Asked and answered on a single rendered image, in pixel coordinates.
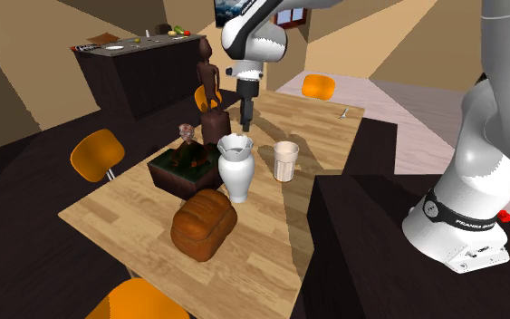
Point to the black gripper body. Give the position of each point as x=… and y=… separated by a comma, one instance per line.
x=247, y=95

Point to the red framed window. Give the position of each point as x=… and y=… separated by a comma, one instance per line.
x=290, y=17

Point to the cream ribbed cup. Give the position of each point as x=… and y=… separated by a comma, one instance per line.
x=286, y=161

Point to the tall dark brown figure statue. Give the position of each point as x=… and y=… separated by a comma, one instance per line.
x=212, y=79

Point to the brown bread loaf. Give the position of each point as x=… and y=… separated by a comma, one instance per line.
x=202, y=224

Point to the dark robot stand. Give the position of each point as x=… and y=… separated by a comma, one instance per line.
x=369, y=247

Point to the dark kitchen counter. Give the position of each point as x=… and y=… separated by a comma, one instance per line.
x=139, y=81

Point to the wall picture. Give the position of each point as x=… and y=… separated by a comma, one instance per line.
x=230, y=9

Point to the white vase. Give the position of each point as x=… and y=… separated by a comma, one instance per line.
x=236, y=170

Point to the seated figure on dark box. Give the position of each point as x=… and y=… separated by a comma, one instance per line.
x=184, y=170

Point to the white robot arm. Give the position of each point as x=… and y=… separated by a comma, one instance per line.
x=480, y=168

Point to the light wooden table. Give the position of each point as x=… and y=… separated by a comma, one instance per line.
x=126, y=221

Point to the small silver fork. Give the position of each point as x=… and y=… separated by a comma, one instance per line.
x=343, y=114

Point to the orange chair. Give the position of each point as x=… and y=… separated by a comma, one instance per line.
x=97, y=154
x=142, y=302
x=318, y=86
x=200, y=99

